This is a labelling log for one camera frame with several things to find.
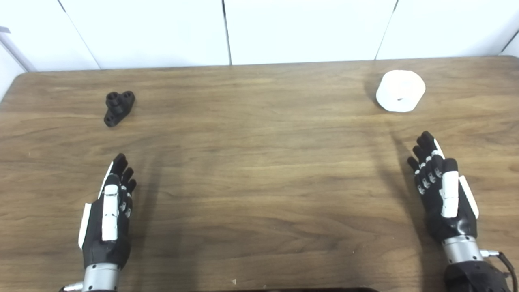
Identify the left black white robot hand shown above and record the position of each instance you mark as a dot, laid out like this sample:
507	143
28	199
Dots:
109	211

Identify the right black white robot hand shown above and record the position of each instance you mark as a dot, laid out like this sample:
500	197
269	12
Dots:
449	194

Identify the black plastic holder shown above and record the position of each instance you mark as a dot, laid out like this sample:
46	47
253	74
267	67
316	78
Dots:
118	106

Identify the round white plastic piece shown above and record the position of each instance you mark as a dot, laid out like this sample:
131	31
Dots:
399	87

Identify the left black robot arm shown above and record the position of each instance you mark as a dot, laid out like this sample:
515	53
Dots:
101	279

